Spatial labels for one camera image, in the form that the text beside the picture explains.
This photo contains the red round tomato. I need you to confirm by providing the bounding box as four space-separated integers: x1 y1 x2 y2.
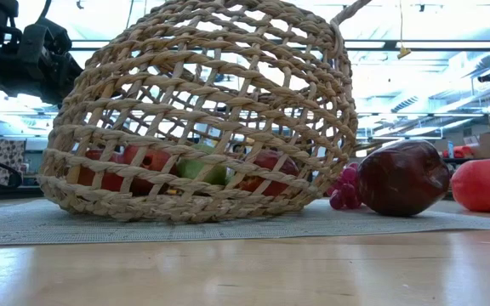
449 157 490 213

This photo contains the purple grape bunch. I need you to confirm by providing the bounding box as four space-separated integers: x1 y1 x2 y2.
328 161 363 211

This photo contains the grey woven placemat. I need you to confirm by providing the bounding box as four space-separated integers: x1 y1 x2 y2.
0 197 490 249

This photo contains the yellow hanging connector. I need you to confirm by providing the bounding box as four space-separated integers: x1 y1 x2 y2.
397 0 412 60

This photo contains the patterned brown bag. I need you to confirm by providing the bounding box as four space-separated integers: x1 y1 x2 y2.
0 139 27 186

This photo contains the red orange fruit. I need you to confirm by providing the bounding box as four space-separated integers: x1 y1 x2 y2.
230 149 301 197

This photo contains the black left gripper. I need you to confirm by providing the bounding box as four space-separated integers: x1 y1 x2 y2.
0 19 83 105

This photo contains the green pear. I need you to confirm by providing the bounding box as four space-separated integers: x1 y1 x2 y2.
175 143 230 187

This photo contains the woven rope basket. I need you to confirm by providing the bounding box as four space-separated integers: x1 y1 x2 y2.
36 0 373 225

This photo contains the large dark red apple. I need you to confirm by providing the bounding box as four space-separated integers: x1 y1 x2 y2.
357 139 451 217

